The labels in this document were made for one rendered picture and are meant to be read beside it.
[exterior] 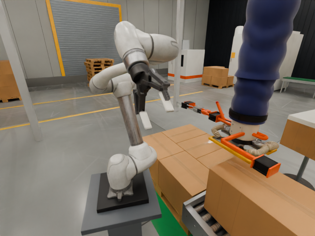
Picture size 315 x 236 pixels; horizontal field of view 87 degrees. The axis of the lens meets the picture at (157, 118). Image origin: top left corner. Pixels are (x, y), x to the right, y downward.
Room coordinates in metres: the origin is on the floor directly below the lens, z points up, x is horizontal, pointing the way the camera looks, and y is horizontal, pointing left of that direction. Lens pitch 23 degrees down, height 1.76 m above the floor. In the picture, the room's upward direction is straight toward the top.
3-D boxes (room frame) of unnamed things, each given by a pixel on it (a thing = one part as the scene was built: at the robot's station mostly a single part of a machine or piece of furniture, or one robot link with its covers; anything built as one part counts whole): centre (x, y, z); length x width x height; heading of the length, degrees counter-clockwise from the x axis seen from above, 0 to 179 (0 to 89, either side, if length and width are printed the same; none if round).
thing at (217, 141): (0.97, -0.51, 1.14); 0.34 x 0.10 x 0.05; 28
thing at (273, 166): (0.63, -0.51, 1.25); 0.09 x 0.08 x 0.05; 118
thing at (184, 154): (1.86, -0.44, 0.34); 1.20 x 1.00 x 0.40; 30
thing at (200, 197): (1.13, -0.51, 0.58); 0.70 x 0.03 x 0.06; 120
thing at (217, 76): (8.45, -3.04, 0.45); 1.21 x 1.02 x 0.90; 33
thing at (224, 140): (1.14, -0.39, 1.25); 0.93 x 0.30 x 0.04; 28
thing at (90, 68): (8.18, 2.76, 0.65); 1.29 x 1.10 x 1.30; 33
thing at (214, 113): (1.24, -0.47, 1.25); 0.10 x 0.08 x 0.06; 118
